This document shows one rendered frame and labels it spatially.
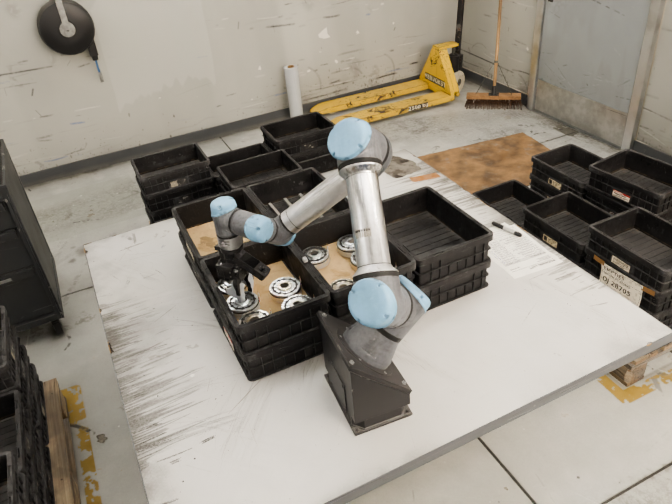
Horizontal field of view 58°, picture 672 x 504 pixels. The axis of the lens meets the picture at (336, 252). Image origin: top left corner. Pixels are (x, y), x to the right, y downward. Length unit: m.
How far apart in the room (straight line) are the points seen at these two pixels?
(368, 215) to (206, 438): 0.77
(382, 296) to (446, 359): 0.54
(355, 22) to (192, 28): 1.42
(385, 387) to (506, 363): 0.45
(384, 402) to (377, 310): 0.33
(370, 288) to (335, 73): 4.27
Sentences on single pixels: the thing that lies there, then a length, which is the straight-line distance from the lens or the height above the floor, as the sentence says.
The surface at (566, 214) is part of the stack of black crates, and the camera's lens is 3.27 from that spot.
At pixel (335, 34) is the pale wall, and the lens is 5.51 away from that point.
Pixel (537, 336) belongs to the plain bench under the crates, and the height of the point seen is 0.70.
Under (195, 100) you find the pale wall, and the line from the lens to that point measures 5.21.
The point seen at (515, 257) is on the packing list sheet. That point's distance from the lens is 2.34.
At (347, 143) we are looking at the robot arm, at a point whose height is 1.41.
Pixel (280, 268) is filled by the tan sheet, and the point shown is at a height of 0.83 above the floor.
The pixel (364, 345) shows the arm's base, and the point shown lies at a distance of 1.60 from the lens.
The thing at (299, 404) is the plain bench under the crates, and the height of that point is 0.70.
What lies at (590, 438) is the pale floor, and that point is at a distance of 2.70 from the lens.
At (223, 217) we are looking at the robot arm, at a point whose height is 1.17.
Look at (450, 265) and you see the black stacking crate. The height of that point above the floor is 0.86.
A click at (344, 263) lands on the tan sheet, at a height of 0.83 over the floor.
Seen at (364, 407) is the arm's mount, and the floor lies 0.80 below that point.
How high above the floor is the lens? 2.05
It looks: 35 degrees down
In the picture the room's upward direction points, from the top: 6 degrees counter-clockwise
